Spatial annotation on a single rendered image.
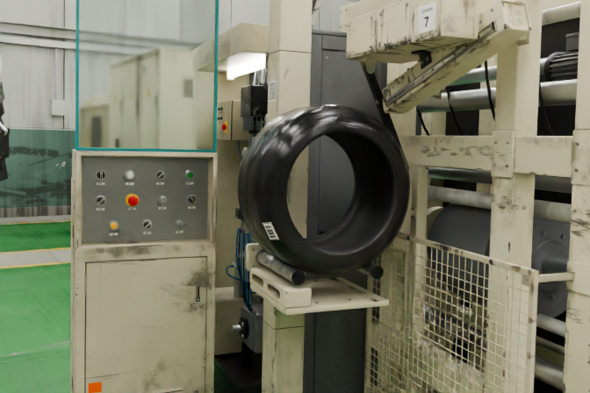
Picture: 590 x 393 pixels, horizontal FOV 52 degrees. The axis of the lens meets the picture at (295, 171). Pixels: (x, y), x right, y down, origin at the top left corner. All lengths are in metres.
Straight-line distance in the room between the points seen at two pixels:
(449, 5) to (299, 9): 0.66
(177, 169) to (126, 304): 0.57
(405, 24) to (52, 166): 9.14
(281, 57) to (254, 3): 10.00
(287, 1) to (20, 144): 8.65
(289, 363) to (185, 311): 0.48
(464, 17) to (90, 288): 1.66
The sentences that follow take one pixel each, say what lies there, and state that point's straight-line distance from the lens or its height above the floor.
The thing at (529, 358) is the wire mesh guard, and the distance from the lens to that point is 1.81.
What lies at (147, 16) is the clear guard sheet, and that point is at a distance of 2.54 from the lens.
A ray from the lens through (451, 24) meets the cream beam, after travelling 1.87.
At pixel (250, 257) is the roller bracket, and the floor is 0.90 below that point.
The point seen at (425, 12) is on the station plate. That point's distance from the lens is 1.92.
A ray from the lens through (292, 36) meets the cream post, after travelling 2.30.
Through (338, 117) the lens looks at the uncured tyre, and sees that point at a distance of 1.93.
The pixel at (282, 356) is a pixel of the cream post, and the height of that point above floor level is 0.51.
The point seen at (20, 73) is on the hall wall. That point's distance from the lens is 10.77.
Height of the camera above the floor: 1.33
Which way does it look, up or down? 3 degrees down
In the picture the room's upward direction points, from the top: 1 degrees clockwise
